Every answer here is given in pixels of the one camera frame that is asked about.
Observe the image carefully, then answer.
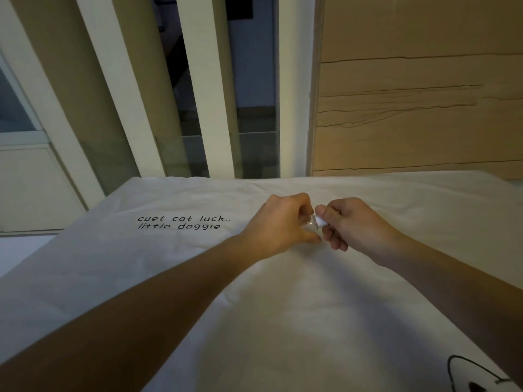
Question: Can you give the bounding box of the person's left hand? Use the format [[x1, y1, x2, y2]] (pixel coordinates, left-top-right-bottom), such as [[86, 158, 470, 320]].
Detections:
[[240, 193, 323, 262]]

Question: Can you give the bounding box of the person's right hand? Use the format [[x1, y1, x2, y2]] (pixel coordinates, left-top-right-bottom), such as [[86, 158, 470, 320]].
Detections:
[[315, 197, 406, 266]]

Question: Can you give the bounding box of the small white clear-capped tube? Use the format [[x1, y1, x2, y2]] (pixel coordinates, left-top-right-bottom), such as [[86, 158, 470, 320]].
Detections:
[[304, 213, 328, 234]]

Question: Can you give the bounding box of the person's left forearm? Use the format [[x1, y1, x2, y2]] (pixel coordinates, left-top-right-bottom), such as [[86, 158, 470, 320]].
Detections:
[[0, 234, 266, 392]]

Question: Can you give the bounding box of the person's right forearm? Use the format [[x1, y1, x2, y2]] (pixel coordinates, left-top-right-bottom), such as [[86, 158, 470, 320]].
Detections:
[[373, 232, 523, 364]]

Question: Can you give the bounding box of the white printed bed sheet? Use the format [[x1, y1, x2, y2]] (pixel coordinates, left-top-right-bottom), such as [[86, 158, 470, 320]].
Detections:
[[0, 170, 523, 392]]

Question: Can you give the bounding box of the white railing slat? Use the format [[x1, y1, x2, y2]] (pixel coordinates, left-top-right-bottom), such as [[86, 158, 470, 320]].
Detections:
[[75, 0, 166, 178], [0, 0, 106, 210], [278, 0, 318, 178], [175, 0, 236, 178]]

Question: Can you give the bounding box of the light wooden headboard panel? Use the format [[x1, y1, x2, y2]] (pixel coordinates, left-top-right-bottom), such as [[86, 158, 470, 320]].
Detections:
[[311, 0, 523, 181]]

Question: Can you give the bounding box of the white framed door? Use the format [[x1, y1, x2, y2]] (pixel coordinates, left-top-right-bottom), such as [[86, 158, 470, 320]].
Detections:
[[0, 51, 89, 238]]

